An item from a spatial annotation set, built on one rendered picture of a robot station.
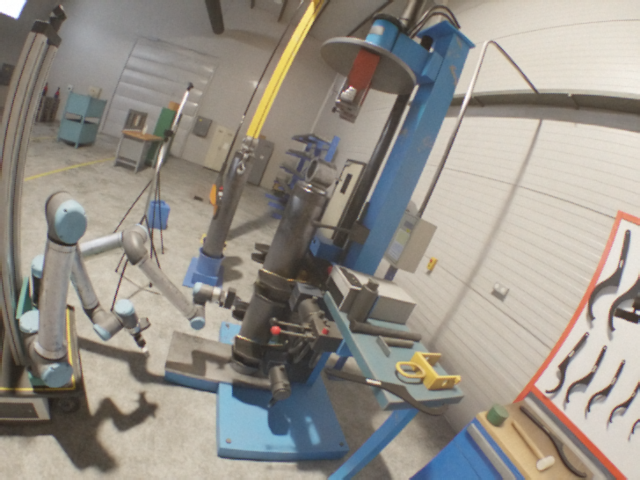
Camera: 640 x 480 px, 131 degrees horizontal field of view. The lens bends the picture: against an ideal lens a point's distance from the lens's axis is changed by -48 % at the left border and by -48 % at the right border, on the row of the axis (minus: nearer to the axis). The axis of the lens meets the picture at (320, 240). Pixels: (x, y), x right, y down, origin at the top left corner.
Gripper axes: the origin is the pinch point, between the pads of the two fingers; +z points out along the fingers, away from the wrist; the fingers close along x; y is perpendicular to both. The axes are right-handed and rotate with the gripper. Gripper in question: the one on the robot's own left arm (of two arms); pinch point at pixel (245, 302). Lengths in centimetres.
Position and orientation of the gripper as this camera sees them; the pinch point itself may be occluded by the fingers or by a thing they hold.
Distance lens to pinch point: 177.2
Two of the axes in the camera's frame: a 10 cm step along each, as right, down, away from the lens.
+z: 8.8, 3.0, 3.6
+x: -3.9, 8.9, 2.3
